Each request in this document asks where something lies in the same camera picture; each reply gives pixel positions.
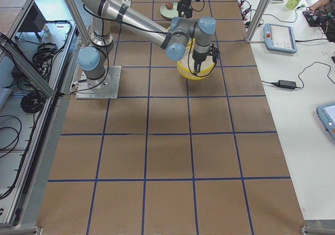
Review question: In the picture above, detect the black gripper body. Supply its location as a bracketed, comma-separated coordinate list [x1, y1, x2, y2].
[192, 43, 220, 64]
[177, 0, 200, 12]

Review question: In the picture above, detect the yellow steamer basket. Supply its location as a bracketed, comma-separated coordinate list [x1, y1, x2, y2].
[167, 27, 195, 47]
[177, 41, 215, 80]

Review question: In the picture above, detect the brown red bun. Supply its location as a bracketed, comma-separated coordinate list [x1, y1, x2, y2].
[165, 2, 174, 10]

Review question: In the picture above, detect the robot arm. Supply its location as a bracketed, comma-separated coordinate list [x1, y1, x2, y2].
[177, 0, 200, 18]
[81, 0, 220, 80]

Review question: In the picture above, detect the person forearm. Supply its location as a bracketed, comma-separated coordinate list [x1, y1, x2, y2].
[309, 0, 334, 12]

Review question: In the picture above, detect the light green plate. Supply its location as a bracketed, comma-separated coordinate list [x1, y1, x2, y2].
[160, 3, 178, 20]

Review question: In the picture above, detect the blue teach pendant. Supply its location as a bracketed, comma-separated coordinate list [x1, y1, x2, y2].
[263, 23, 297, 53]
[316, 103, 335, 139]

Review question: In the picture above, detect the black power adapter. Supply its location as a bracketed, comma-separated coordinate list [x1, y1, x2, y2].
[271, 80, 297, 89]

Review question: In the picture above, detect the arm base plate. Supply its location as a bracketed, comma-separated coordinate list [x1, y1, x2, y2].
[75, 66, 122, 99]
[120, 0, 131, 7]

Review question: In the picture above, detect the aluminium frame post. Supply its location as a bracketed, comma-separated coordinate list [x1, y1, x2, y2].
[245, 0, 270, 43]

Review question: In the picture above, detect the black cable bundle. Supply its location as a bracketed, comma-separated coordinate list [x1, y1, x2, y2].
[20, 91, 47, 114]

